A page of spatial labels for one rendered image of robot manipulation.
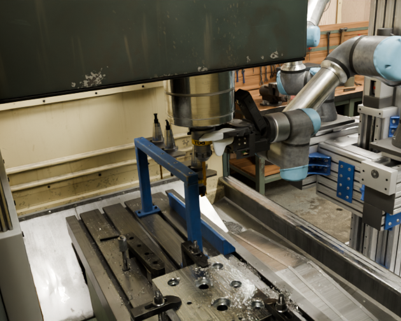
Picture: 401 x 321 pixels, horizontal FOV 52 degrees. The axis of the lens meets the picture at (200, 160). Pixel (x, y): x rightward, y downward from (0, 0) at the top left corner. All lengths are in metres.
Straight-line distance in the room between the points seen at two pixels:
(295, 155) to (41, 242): 1.20
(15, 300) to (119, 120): 1.36
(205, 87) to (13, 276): 0.49
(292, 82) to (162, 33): 1.31
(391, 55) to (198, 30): 0.62
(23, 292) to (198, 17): 0.54
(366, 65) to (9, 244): 1.02
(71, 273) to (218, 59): 1.23
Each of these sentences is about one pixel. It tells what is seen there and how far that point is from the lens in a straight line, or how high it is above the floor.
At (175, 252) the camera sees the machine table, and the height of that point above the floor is 0.90.
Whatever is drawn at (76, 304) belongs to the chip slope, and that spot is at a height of 0.66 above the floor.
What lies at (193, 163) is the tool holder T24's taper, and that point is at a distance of 1.30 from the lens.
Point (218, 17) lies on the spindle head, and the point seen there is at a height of 1.68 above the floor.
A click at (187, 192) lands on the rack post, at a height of 1.17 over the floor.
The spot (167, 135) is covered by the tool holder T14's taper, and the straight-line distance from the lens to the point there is 1.48.
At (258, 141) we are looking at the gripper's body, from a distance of 1.04.
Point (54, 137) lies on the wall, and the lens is 1.91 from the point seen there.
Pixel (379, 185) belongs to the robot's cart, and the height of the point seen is 1.05.
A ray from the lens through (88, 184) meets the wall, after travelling 2.01.
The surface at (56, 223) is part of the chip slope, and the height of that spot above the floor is 0.82.
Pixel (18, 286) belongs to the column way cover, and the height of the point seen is 1.33.
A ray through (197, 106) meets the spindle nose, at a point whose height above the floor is 1.51.
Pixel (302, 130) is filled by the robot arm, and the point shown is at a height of 1.39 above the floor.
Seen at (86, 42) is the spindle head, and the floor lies 1.66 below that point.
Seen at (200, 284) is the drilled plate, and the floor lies 0.98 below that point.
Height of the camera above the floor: 1.71
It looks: 21 degrees down
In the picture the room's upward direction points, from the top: 3 degrees counter-clockwise
